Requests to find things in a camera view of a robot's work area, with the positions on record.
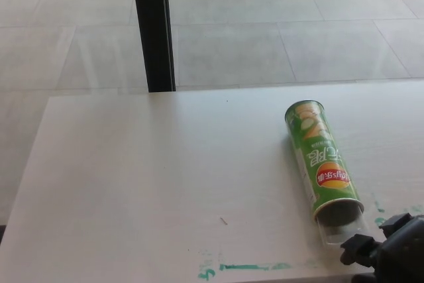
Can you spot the black vertical frame post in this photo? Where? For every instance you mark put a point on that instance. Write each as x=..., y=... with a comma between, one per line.
x=154, y=28

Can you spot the clear plastic chips tray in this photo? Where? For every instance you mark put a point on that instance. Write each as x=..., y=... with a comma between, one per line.
x=344, y=230

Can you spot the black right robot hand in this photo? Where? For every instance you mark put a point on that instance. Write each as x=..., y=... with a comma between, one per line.
x=401, y=250

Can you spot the green chips can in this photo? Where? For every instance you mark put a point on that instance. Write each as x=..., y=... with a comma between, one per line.
x=321, y=160

